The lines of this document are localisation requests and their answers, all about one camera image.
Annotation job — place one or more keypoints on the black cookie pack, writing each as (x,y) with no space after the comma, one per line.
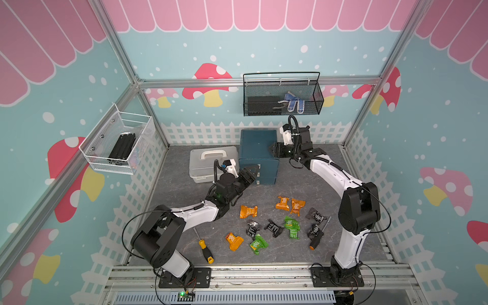
(313,231)
(316,216)
(253,228)
(275,229)

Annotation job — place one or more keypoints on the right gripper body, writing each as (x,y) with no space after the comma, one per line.
(286,152)

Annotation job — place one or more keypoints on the blue white item in basket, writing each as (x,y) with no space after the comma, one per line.
(292,103)

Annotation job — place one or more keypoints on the grey plastic toolbox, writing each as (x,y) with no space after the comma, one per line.
(201,162)

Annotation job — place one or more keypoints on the black cookie pack centre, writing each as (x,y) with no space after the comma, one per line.
(275,229)

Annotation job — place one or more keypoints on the green cookie pack right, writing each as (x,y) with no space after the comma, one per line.
(293,226)

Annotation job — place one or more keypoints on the green cookie pack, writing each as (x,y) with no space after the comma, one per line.
(258,243)
(293,226)

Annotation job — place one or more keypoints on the orange cookie pack front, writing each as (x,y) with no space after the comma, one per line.
(234,241)

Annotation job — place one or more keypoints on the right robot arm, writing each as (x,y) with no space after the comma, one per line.
(359,210)

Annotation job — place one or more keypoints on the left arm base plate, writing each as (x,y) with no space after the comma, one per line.
(193,278)

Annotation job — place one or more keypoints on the black cookie pack far right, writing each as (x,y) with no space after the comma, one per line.
(316,216)

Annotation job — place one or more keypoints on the black wire wall basket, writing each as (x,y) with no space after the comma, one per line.
(305,85)

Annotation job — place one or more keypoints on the teal drawer cabinet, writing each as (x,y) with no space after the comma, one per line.
(255,150)

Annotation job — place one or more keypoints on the black cookie pack left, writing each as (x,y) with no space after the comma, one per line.
(253,228)

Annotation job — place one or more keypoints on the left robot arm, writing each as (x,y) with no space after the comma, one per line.
(157,238)

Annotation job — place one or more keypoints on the green cookie pack front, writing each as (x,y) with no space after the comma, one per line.
(258,243)

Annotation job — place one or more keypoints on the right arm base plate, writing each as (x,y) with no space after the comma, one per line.
(320,276)

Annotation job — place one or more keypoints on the small green circuit board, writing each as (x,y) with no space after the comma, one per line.
(186,297)

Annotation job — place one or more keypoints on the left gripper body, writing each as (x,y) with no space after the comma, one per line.
(241,183)

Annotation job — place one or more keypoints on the black box in white basket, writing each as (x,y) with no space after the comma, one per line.
(122,149)

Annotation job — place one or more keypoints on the orange cookie pack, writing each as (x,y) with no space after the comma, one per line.
(246,211)
(283,204)
(296,206)
(234,241)

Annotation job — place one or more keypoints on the yellow black screwdriver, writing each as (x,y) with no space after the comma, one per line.
(205,250)

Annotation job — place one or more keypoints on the orange black screwdriver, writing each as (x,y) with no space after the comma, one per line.
(316,239)

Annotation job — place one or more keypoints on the white wire wall basket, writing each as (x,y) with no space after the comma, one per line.
(97,147)

